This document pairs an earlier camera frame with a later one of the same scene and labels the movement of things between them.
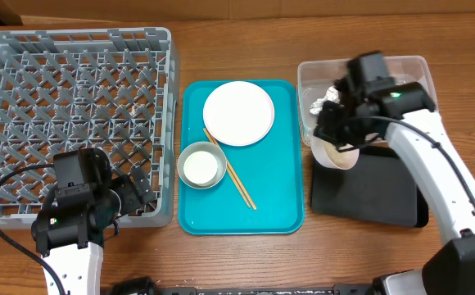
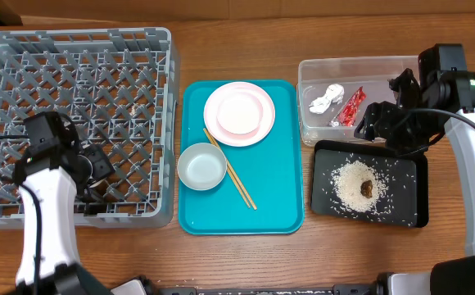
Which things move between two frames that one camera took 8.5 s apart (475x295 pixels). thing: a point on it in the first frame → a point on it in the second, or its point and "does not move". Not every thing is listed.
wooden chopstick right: x=230 y=166 does not move
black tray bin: x=378 y=191 does not move
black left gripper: x=130 y=190 → x=94 y=196
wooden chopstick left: x=231 y=173 does not move
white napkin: x=332 y=95 does not move
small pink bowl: x=341 y=156 → x=239 y=114
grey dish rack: x=42 y=92 does not move
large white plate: x=238 y=113 does not move
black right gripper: x=323 y=130 → x=375 y=122
